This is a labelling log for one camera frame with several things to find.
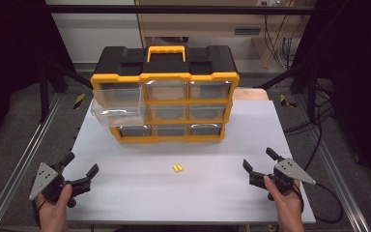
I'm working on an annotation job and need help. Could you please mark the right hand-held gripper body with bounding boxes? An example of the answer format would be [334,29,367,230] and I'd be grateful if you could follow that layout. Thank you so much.
[249,157,317,195]

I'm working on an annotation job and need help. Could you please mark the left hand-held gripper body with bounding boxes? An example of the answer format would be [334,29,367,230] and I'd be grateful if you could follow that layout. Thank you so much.
[28,162,93,209]

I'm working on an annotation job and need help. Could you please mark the person's right hand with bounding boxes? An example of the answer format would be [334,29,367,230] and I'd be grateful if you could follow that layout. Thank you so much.
[263,175,304,223]

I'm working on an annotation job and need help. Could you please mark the person's left hand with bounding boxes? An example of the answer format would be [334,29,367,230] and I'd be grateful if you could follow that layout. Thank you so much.
[36,184,73,227]

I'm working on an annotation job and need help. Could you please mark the wooden board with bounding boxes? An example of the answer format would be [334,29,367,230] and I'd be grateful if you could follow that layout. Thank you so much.
[232,88,271,102]

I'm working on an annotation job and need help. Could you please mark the large clear plastic drawer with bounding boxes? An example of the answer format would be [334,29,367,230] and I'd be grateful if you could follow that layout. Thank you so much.
[90,82,149,128]

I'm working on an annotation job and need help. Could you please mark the black metal stand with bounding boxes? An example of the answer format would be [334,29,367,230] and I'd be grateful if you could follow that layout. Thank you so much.
[39,62,94,124]
[256,60,322,125]

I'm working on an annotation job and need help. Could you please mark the set of small clear drawers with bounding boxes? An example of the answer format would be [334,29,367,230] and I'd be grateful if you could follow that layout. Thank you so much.
[118,80,233,137]

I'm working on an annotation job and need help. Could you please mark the black curtain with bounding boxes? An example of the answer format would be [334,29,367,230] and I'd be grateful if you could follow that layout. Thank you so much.
[298,0,371,197]
[0,0,76,156]

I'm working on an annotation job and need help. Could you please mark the white cabinet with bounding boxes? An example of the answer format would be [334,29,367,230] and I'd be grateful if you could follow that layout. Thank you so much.
[44,0,143,65]

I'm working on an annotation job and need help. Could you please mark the yellow and black drawer organizer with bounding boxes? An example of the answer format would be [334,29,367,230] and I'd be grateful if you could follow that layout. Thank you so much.
[90,44,241,144]

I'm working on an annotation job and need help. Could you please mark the black metal crossbar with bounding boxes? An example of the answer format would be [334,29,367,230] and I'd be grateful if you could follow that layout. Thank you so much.
[44,4,317,15]

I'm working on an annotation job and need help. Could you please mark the aluminium rail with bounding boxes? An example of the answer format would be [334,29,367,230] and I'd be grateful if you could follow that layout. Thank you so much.
[294,95,371,232]
[0,93,64,232]

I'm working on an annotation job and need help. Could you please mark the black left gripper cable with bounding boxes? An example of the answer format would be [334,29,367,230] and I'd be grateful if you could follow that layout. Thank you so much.
[32,198,47,228]

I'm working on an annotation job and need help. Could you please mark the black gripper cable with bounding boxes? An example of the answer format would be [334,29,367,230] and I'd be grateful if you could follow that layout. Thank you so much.
[32,198,47,228]
[312,182,345,224]

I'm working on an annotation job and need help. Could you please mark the black floor cables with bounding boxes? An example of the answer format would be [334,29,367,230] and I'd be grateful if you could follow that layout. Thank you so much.
[282,76,336,172]

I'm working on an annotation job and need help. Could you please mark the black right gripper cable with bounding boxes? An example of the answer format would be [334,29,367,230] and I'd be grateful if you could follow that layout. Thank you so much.
[312,182,345,224]

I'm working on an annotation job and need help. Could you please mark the hanging black wall cables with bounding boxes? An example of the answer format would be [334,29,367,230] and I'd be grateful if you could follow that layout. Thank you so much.
[262,13,302,70]

